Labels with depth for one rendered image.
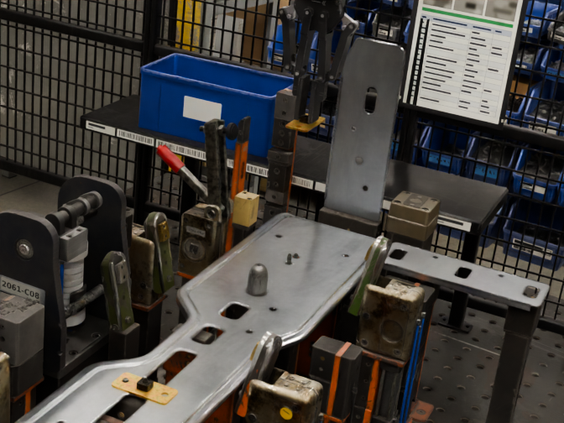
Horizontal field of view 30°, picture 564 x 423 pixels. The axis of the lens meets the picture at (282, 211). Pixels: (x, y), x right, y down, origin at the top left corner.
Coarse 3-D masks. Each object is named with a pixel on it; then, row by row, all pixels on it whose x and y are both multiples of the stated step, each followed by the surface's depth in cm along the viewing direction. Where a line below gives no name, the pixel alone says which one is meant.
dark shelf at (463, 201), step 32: (128, 96) 244; (96, 128) 227; (128, 128) 223; (256, 160) 214; (320, 160) 218; (320, 192) 209; (384, 192) 205; (416, 192) 207; (448, 192) 209; (480, 192) 211; (448, 224) 199; (480, 224) 197
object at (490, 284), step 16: (416, 256) 187; (432, 256) 188; (448, 256) 188; (400, 272) 182; (416, 272) 181; (432, 272) 181; (448, 272) 182; (480, 272) 184; (496, 272) 184; (464, 288) 178; (480, 288) 178; (496, 288) 178; (512, 288) 179; (544, 288) 180; (512, 304) 175; (528, 304) 174
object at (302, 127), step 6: (306, 114) 173; (294, 120) 169; (300, 120) 168; (306, 120) 168; (318, 120) 170; (324, 120) 171; (288, 126) 166; (294, 126) 166; (300, 126) 167; (306, 126) 167; (312, 126) 167
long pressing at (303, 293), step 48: (288, 240) 187; (336, 240) 189; (192, 288) 166; (240, 288) 168; (288, 288) 170; (336, 288) 172; (192, 336) 153; (240, 336) 154; (288, 336) 156; (96, 384) 139; (192, 384) 141; (240, 384) 144
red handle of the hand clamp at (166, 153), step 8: (160, 144) 182; (160, 152) 181; (168, 152) 181; (168, 160) 181; (176, 160) 181; (176, 168) 181; (184, 168) 181; (184, 176) 181; (192, 176) 181; (192, 184) 181; (200, 184) 181; (200, 192) 181; (224, 208) 181
